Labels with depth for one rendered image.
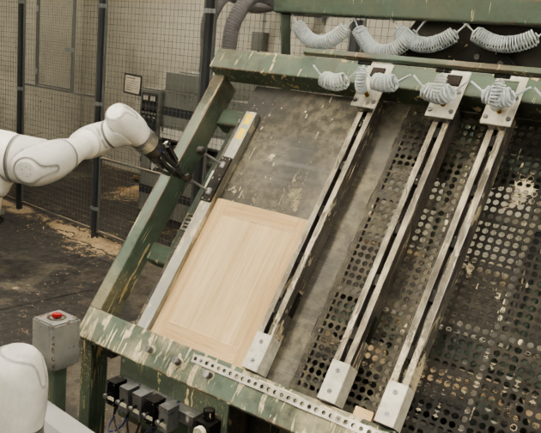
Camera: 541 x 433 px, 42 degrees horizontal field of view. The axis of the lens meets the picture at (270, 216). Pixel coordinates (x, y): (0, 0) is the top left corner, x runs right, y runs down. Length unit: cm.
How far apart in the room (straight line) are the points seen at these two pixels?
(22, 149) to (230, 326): 95
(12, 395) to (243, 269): 93
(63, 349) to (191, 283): 50
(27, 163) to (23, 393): 60
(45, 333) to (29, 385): 62
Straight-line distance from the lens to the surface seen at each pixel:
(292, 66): 281
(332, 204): 241
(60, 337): 258
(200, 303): 254
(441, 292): 215
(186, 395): 244
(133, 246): 278
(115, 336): 266
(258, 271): 247
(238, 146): 277
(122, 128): 240
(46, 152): 193
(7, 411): 202
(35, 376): 200
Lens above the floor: 190
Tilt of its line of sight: 13 degrees down
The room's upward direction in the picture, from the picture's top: 6 degrees clockwise
